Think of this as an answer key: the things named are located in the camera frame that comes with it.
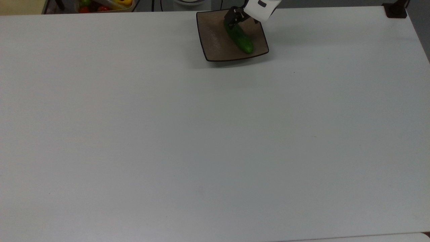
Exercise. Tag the square brown ceramic plate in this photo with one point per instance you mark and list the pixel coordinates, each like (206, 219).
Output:
(218, 40)

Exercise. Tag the green cucumber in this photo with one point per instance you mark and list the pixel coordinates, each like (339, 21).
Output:
(242, 38)

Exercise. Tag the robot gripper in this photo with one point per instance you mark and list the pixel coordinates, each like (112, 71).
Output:
(262, 9)

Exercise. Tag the tray of toy vegetables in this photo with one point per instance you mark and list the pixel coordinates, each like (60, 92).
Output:
(104, 5)

